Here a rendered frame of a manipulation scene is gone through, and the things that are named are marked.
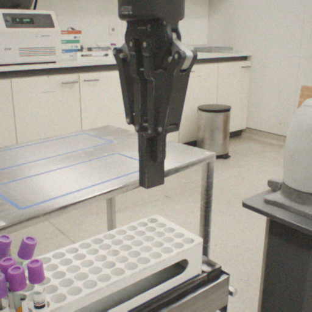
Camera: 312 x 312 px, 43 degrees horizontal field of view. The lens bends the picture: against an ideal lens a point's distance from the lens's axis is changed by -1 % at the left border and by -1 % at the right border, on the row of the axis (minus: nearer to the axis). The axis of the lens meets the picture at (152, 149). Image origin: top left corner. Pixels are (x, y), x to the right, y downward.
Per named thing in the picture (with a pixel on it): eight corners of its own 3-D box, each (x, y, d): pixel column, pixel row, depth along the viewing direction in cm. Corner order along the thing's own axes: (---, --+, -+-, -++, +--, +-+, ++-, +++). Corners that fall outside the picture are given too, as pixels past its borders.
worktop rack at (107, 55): (77, 60, 303) (77, 52, 301) (72, 60, 311) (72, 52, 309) (112, 59, 318) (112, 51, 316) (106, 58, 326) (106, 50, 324)
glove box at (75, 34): (55, 39, 319) (55, 27, 316) (49, 39, 328) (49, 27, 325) (83, 39, 333) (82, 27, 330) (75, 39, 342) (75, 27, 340)
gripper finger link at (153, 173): (161, 130, 49) (164, 131, 49) (160, 182, 51) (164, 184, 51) (141, 133, 47) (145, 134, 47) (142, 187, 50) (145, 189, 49)
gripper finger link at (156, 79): (166, 38, 46) (175, 38, 45) (167, 131, 49) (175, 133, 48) (140, 38, 44) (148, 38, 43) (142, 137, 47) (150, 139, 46)
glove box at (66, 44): (54, 49, 320) (53, 39, 318) (47, 49, 329) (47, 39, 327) (80, 49, 334) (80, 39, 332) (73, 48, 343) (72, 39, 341)
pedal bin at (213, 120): (216, 163, 350) (219, 111, 337) (187, 152, 379) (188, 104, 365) (239, 155, 369) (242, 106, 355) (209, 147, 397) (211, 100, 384)
